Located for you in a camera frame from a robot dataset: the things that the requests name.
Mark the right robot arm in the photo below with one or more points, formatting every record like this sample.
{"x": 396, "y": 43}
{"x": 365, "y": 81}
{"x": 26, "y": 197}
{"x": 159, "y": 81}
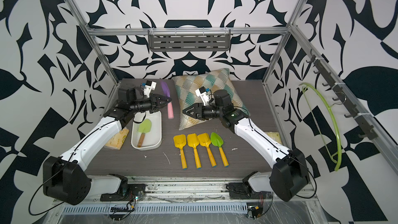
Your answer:
{"x": 289, "y": 174}

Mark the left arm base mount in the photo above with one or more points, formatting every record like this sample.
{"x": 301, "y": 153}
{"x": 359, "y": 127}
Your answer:
{"x": 126, "y": 192}

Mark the grey wall shelf rack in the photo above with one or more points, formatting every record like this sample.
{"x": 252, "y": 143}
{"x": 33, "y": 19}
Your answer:
{"x": 189, "y": 39}

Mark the yellow toy shovel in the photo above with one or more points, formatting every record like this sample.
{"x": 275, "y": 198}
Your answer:
{"x": 180, "y": 142}
{"x": 193, "y": 142}
{"x": 205, "y": 142}

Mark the right tissue pack yellow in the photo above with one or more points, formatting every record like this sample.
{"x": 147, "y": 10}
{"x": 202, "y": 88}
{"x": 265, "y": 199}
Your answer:
{"x": 275, "y": 136}

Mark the white cable duct strip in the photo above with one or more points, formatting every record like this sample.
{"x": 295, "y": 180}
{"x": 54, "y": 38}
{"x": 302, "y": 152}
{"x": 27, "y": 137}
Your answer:
{"x": 159, "y": 208}

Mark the white storage box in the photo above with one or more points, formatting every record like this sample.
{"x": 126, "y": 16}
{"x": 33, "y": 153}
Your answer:
{"x": 153, "y": 139}

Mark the green shovel yellow handle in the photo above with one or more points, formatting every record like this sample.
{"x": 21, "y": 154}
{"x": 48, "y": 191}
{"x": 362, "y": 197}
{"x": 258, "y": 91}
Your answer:
{"x": 217, "y": 141}

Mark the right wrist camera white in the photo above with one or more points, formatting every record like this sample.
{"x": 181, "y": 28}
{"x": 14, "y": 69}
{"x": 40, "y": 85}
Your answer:
{"x": 204, "y": 94}

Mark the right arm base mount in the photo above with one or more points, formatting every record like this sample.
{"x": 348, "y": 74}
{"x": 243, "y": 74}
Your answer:
{"x": 242, "y": 191}

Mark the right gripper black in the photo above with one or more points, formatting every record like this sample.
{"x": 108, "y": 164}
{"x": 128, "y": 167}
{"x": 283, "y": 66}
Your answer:
{"x": 199, "y": 108}

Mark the black hook rail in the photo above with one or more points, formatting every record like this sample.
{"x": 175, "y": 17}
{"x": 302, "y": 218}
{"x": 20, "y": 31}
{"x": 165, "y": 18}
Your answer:
{"x": 342, "y": 97}

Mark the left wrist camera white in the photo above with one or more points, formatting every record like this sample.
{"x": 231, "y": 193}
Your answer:
{"x": 148, "y": 87}

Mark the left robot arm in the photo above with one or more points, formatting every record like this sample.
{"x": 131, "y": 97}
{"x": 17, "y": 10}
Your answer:
{"x": 64, "y": 177}

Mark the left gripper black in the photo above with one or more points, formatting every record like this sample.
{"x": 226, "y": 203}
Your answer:
{"x": 157, "y": 101}

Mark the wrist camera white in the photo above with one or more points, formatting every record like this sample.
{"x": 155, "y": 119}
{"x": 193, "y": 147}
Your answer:
{"x": 204, "y": 94}
{"x": 148, "y": 87}

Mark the light green trowel wooden handle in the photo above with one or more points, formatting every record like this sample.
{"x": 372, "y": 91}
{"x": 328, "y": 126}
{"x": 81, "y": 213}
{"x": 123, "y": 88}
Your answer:
{"x": 144, "y": 128}

